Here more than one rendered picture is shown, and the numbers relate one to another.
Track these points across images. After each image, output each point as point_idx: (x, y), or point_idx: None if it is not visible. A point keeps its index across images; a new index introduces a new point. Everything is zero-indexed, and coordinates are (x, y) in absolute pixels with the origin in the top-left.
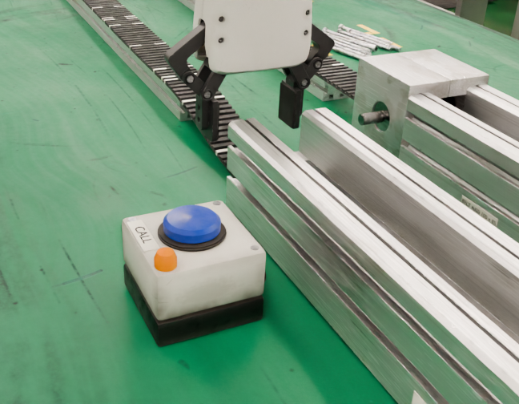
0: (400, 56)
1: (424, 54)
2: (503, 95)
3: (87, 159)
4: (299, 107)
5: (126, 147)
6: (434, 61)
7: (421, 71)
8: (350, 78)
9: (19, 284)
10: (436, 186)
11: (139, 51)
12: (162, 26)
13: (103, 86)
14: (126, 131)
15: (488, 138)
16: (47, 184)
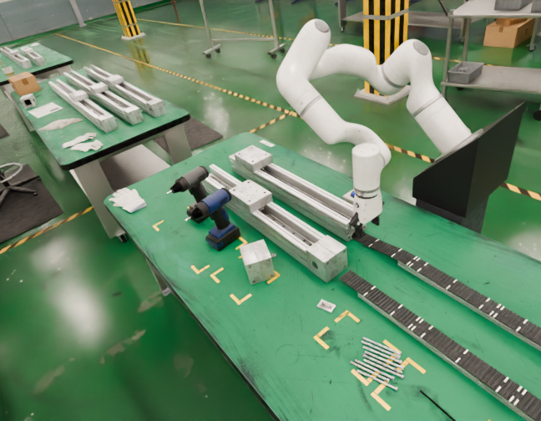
0: (334, 251)
1: (326, 256)
2: (301, 246)
3: (412, 233)
4: (355, 229)
5: (408, 241)
6: (322, 252)
7: (326, 244)
8: (356, 282)
9: (388, 200)
10: (316, 205)
11: (448, 276)
12: (497, 348)
13: (451, 271)
14: (416, 248)
15: (305, 224)
16: (412, 222)
